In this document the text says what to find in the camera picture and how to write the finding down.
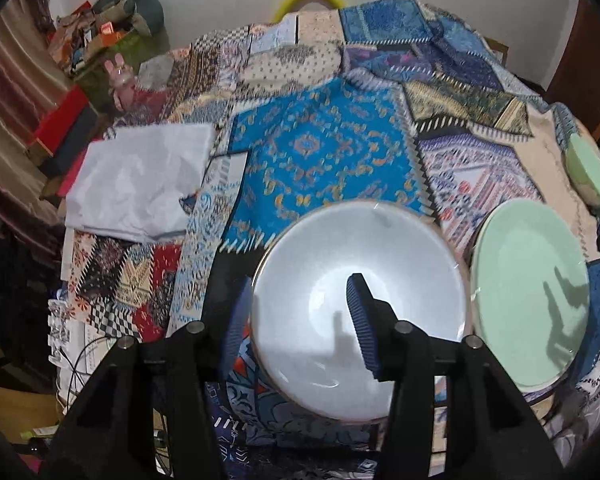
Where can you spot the red box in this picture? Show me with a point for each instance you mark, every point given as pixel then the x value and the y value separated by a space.
pixel 62 117

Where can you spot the green plate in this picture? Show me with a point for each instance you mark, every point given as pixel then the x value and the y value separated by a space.
pixel 520 285

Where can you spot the olive green storage box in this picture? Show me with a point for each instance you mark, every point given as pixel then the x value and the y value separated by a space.
pixel 92 45

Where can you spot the wooden door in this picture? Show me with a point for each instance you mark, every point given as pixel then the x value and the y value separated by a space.
pixel 590 60

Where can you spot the printed papers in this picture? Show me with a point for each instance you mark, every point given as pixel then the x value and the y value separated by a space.
pixel 67 330

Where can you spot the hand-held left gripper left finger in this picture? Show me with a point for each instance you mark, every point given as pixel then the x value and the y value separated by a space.
pixel 235 325

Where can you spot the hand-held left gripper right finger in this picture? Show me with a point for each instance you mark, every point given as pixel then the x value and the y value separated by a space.
pixel 362 320

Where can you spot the green bowl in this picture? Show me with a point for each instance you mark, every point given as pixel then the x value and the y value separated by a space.
pixel 587 172

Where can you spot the dark flat box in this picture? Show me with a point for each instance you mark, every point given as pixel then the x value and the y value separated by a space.
pixel 72 142

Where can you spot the pink rabbit toy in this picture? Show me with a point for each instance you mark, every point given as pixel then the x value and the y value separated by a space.
pixel 120 80

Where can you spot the white bowl with gold rim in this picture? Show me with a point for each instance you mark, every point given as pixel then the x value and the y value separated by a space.
pixel 305 270

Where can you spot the folded white cloth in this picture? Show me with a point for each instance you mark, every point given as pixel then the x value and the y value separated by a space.
pixel 135 180

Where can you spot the striped brown curtain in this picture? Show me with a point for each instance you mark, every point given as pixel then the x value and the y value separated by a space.
pixel 10 125

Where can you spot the patchwork tablecloth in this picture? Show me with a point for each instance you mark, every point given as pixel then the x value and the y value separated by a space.
pixel 320 145

